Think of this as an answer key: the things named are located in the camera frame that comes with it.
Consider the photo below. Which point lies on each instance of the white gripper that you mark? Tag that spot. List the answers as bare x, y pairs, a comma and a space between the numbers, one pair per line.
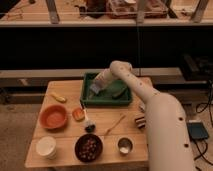
103, 79

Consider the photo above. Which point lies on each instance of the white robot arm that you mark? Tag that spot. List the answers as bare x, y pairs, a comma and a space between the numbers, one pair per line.
169, 147

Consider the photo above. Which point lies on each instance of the green plastic tray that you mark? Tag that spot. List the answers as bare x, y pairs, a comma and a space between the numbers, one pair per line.
104, 98

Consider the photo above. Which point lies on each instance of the dark green cucumber piece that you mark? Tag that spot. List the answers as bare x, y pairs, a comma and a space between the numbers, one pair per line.
118, 94

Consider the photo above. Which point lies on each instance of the wooden spoon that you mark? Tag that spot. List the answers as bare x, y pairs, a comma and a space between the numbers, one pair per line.
114, 125

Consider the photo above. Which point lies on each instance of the small orange cup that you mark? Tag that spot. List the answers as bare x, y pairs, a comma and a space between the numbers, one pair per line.
78, 114

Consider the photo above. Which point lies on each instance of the yellow banana toy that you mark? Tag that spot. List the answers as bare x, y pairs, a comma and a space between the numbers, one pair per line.
58, 98

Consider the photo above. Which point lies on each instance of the striped small object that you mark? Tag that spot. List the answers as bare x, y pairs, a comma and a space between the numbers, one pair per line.
140, 122

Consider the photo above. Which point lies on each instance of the orange plastic bowl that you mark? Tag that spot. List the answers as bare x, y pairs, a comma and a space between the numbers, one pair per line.
53, 117

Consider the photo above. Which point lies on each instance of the small metal cup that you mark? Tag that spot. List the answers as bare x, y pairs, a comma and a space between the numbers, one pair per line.
125, 146

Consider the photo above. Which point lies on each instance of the dark bowl with nuts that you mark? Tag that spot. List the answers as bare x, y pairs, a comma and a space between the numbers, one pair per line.
88, 148

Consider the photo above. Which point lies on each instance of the white stacked cups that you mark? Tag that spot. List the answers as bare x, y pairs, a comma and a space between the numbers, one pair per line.
46, 147

